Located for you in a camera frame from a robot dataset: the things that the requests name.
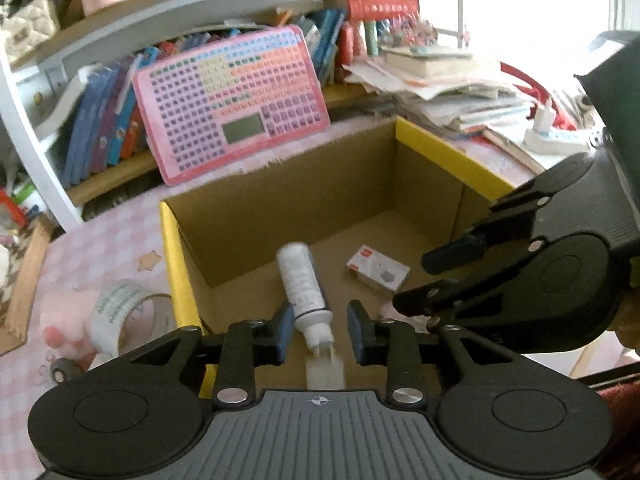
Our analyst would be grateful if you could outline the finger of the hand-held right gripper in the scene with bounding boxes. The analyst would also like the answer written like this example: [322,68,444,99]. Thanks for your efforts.
[421,177,551,275]
[392,244,547,331]

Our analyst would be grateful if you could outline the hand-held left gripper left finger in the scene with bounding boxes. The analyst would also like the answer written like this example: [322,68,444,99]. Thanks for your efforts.
[120,302,296,409]

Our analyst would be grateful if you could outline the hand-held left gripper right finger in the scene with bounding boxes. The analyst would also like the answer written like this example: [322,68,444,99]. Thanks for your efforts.
[347,300,521,406]

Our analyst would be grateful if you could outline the clear spray bottle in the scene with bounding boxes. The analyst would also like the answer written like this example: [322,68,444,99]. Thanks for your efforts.
[276,242,346,391]

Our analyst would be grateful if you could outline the small white box red label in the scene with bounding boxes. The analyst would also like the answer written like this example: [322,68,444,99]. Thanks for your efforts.
[346,245,411,293]

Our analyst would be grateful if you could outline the yellow cardboard box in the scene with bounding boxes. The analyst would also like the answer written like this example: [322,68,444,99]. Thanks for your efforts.
[159,116,521,396]

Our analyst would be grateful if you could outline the clear tape roll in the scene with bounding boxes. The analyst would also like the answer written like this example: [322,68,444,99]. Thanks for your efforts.
[90,280,176,356]

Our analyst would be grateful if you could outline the pink plush toy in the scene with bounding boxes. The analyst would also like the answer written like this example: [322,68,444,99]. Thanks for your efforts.
[39,290,101,366]

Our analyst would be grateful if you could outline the grey toy car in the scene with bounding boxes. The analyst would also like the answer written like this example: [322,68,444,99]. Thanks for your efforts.
[50,357,83,386]

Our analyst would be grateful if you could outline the white papers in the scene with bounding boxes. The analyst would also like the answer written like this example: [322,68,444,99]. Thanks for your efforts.
[482,130,546,176]

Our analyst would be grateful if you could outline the white power strip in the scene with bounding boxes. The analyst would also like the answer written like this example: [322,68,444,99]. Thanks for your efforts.
[522,127,601,156]

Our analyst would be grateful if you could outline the stack of papers and books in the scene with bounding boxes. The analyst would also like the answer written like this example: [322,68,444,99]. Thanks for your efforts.
[345,45,538,141]

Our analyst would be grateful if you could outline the red fleece clothing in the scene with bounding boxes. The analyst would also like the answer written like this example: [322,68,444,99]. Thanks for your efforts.
[597,385,640,480]

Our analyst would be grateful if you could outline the white charger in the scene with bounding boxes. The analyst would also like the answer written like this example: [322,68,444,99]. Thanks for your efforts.
[532,100,556,133]

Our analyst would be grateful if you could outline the colourful figurine display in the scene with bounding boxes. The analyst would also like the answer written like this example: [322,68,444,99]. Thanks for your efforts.
[380,17,441,51]

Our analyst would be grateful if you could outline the pink keyboard learning toy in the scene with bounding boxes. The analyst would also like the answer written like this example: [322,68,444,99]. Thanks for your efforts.
[132,25,332,187]

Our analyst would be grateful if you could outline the row of slim books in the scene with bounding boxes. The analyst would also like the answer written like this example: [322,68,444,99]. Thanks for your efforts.
[300,7,351,86]

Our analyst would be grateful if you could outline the red book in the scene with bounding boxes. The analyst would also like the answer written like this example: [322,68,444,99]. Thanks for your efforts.
[346,0,421,23]

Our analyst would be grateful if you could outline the wooden chess box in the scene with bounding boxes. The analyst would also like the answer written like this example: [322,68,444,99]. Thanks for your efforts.
[0,217,53,356]

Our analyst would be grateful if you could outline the white pen holder green label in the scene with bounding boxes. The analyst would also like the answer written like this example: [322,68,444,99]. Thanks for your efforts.
[10,180,46,218]

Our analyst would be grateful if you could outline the white shelf unit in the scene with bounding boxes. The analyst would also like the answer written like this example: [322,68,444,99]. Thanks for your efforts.
[0,0,466,226]

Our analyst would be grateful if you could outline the white quilted bag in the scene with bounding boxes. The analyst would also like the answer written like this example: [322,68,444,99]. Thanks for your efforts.
[0,0,56,56]

